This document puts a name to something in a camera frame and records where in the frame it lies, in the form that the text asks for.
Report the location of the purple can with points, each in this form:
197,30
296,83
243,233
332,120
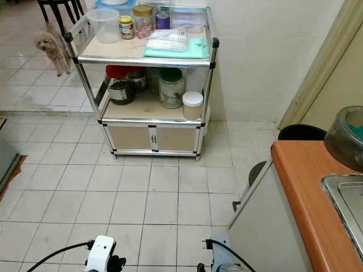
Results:
163,21

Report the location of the small yellow-lid jar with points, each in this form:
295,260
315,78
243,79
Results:
126,28

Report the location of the dark round bin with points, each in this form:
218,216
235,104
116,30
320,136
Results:
256,174

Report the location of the white kitchen cabinet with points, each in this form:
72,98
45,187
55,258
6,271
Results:
266,232

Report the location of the clear plastic jug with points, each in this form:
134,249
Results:
103,27

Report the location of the green-lid glass jar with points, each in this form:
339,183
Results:
172,90

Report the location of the clear lidded plastic box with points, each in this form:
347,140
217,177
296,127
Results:
187,20

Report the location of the black chair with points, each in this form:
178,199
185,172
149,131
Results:
57,5

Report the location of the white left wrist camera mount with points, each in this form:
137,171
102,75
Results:
99,249

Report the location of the gold-lid jar pink contents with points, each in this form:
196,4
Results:
143,22

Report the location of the clear plastic bag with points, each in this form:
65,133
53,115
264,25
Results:
167,41

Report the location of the wooden door frame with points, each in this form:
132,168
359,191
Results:
326,68

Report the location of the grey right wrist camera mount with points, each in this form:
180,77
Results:
221,252

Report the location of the black trash bin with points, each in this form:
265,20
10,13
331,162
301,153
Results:
300,133

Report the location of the brown curly dog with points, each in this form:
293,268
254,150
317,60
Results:
51,46

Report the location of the glass bowl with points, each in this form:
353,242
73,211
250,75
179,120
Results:
346,139

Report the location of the mint green cloth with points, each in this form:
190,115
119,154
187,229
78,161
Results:
195,52

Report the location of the red-lid dark jar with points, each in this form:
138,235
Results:
119,85

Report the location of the white-lid jar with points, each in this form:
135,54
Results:
193,106

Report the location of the blue-lidded container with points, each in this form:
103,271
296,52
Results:
116,7

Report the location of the steel shelf cart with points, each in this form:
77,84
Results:
147,139

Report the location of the dark glass jar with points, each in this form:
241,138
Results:
139,80

